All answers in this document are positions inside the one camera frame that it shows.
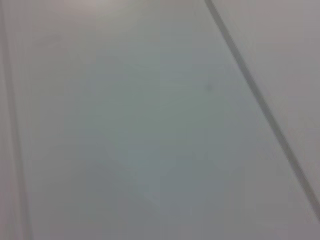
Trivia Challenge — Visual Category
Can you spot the thin black wall strip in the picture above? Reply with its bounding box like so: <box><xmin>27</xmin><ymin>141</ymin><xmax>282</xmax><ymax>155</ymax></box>
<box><xmin>204</xmin><ymin>0</ymin><xmax>320</xmax><ymax>222</ymax></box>

